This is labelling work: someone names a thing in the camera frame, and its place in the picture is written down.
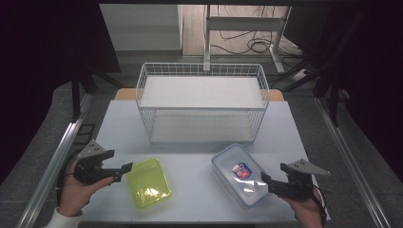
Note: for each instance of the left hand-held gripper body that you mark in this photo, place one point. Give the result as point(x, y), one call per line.
point(87, 167)

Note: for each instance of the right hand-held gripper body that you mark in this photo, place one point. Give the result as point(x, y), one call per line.
point(299, 185)

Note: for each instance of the green translucent plastic container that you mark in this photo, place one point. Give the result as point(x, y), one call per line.
point(149, 185)

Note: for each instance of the clear plastic container blue rim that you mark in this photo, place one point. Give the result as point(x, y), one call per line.
point(233, 161)

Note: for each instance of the person's right hand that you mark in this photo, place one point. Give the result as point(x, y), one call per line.
point(309, 213)

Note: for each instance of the person's left hand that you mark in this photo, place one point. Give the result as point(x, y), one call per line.
point(72, 194)

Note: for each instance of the tan wooden board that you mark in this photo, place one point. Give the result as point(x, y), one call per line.
point(125, 94)

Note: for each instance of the black stand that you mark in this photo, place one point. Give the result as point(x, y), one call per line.
point(332, 101)
point(76, 95)

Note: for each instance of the dark curtain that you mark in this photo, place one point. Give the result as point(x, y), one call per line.
point(374, 63)
point(38, 63)

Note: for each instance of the white cabinet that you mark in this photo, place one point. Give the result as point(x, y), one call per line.
point(142, 28)

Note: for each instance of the aluminium rail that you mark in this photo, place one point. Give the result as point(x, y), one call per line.
point(351, 164)
point(55, 167)

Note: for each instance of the white metal desk frame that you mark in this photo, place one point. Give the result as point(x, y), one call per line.
point(244, 23)

